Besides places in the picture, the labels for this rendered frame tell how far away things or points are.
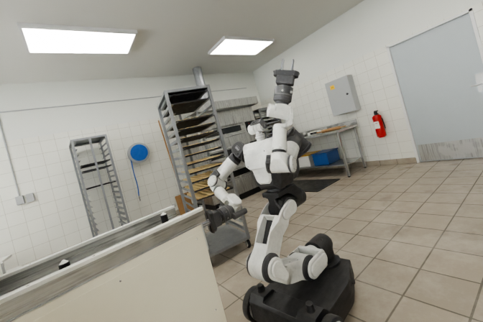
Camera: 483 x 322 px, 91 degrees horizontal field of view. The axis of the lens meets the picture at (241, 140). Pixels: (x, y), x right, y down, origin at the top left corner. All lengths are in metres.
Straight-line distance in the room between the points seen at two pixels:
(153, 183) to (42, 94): 2.43
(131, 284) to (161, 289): 0.11
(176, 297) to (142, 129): 4.41
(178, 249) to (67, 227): 4.11
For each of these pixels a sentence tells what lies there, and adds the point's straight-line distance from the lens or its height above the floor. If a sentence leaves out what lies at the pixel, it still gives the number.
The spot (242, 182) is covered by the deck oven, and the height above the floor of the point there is 0.32.
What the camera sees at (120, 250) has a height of 0.88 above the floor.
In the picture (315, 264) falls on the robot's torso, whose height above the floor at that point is 0.31.
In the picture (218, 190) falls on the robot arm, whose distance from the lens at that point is 1.58.
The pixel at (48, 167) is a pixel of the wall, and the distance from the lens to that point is 5.06.
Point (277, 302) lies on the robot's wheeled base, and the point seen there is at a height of 0.19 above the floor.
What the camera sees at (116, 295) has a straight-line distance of 1.02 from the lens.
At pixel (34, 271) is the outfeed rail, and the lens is 1.27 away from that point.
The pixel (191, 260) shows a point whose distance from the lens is 1.11.
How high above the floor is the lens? 1.14
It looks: level
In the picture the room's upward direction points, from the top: 15 degrees counter-clockwise
